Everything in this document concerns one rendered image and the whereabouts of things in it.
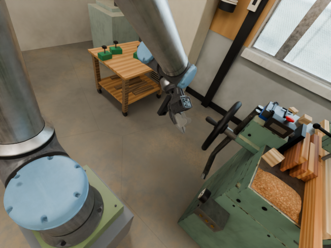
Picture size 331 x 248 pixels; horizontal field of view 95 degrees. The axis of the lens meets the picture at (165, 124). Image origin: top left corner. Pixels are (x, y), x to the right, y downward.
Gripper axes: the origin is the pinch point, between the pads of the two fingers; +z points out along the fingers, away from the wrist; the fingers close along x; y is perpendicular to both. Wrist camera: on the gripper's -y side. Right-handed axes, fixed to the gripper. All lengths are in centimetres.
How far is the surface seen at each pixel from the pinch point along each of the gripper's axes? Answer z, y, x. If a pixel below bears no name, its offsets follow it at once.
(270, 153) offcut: 16.7, 28.5, 6.0
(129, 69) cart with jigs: -72, -61, 33
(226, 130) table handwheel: 5.5, 12.8, 16.9
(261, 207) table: 30.2, 23.2, -4.2
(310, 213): 32.5, 34.0, -0.8
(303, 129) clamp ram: 12.7, 38.7, 18.9
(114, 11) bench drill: -167, -84, 55
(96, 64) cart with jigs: -96, -96, 21
